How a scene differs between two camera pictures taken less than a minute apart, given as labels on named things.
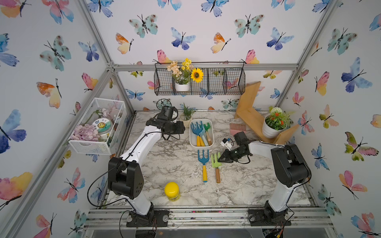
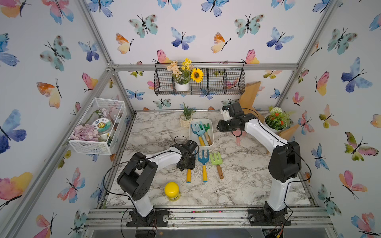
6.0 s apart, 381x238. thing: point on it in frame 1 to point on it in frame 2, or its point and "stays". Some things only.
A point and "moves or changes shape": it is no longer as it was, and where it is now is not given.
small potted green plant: (186, 117) stays
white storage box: (201, 133) stays
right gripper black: (226, 156) to (221, 126)
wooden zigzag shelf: (251, 117) stays
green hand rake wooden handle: (216, 164) moves or changes shape
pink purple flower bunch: (86, 132) stays
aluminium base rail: (315, 217) stays
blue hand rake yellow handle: (204, 160) stays
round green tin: (103, 125) stays
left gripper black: (180, 129) to (192, 166)
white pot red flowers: (276, 121) stays
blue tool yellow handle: (197, 130) to (189, 176)
